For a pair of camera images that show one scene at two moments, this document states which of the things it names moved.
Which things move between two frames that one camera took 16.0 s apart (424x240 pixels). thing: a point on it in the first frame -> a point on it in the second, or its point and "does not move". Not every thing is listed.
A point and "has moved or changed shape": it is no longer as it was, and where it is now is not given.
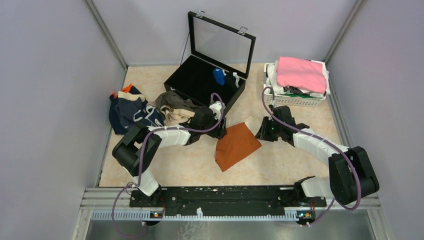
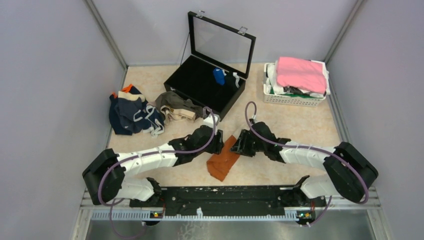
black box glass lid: x=216 y=67 does not move
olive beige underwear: x=176 y=109 does not move
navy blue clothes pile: x=128 y=107 does not move
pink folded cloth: x=306 y=74 does not move
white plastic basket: x=289 y=100 does not move
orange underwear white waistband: x=241 y=140 has moved or changed shape
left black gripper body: x=216 y=133 -> x=214 y=146
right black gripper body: x=270 y=130 -> x=248 y=145
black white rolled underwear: x=232 y=81 does not move
